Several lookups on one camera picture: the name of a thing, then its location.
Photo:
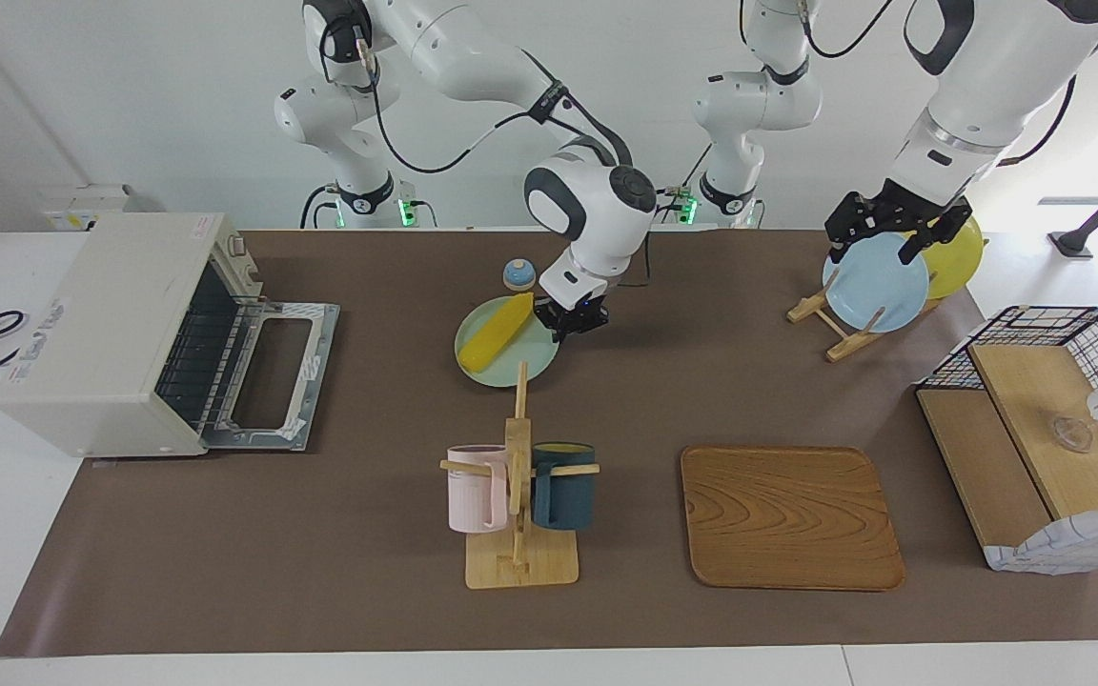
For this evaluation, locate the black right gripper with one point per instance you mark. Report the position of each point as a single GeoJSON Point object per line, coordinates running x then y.
{"type": "Point", "coordinates": [585, 312]}

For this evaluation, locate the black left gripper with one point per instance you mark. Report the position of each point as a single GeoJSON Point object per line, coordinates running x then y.
{"type": "Point", "coordinates": [916, 205]}

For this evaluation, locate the mint green plate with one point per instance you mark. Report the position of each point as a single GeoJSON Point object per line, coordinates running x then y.
{"type": "Point", "coordinates": [520, 367]}

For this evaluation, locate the yellow corn cob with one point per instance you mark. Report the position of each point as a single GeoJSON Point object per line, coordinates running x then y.
{"type": "Point", "coordinates": [497, 333]}

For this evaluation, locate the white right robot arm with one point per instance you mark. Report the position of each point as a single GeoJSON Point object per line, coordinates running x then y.
{"type": "Point", "coordinates": [597, 229]}

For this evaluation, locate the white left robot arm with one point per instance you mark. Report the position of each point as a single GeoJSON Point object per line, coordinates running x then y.
{"type": "Point", "coordinates": [1006, 67]}

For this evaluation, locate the white toaster oven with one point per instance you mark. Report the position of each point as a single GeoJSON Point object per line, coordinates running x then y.
{"type": "Point", "coordinates": [101, 324]}

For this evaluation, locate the yellow plate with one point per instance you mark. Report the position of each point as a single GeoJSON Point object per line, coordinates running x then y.
{"type": "Point", "coordinates": [959, 262]}

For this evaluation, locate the light blue plate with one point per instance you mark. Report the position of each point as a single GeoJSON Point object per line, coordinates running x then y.
{"type": "Point", "coordinates": [878, 291]}

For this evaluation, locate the wooden plate rack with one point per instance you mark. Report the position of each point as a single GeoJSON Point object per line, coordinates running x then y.
{"type": "Point", "coordinates": [849, 345]}

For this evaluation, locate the dark blue mug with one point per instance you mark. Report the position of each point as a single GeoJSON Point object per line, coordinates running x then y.
{"type": "Point", "coordinates": [563, 495]}

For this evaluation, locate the pink mug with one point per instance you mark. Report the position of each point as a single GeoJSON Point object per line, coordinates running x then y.
{"type": "Point", "coordinates": [473, 491]}

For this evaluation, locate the wooden shelf box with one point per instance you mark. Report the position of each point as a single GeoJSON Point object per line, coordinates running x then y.
{"type": "Point", "coordinates": [1026, 400]}

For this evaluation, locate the wooden mug tree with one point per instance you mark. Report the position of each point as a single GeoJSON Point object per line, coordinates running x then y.
{"type": "Point", "coordinates": [520, 567]}

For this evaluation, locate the small clear glass bowl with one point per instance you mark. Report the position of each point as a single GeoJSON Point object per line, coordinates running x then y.
{"type": "Point", "coordinates": [1071, 434]}

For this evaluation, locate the wooden serving tray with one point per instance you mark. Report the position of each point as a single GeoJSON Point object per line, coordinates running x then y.
{"type": "Point", "coordinates": [797, 514]}

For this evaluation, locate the brown table mat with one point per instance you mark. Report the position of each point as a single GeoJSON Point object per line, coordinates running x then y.
{"type": "Point", "coordinates": [320, 534]}

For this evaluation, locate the white checked cloth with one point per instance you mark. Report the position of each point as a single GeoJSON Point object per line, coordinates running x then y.
{"type": "Point", "coordinates": [1073, 548]}

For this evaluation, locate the white electrical box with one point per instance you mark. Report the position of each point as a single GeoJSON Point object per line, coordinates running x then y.
{"type": "Point", "coordinates": [91, 205]}

